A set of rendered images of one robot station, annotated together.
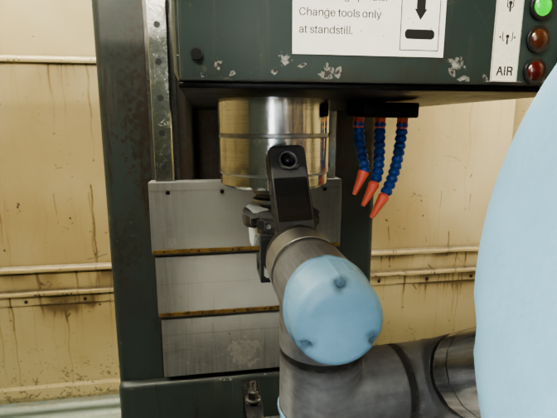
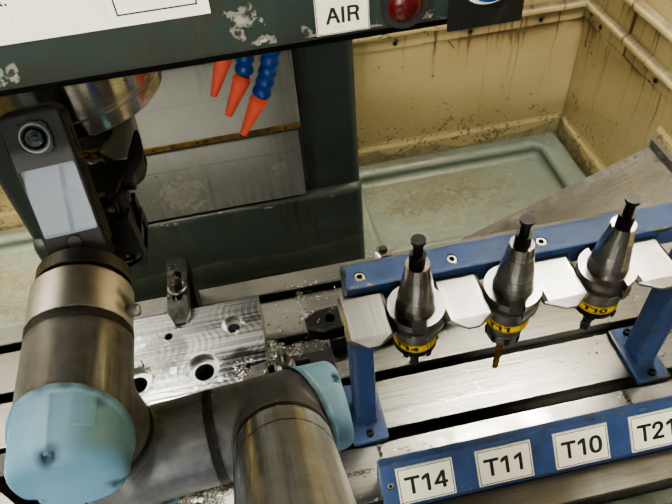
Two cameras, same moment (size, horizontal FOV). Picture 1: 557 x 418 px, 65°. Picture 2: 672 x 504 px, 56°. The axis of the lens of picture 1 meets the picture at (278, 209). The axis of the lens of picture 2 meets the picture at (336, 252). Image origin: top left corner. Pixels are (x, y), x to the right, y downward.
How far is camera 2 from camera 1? 0.35 m
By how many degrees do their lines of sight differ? 37
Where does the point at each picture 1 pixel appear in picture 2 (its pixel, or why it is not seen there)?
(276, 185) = (26, 183)
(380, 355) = (181, 428)
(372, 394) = (166, 479)
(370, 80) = (80, 74)
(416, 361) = (225, 433)
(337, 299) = (48, 473)
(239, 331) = (170, 172)
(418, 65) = (167, 34)
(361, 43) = (34, 18)
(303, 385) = not seen: hidden behind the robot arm
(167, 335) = not seen: hidden behind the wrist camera
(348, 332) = (82, 487)
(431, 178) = not seen: outside the picture
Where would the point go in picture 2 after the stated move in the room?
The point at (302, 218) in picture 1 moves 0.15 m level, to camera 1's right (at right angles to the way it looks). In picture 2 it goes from (81, 227) to (278, 213)
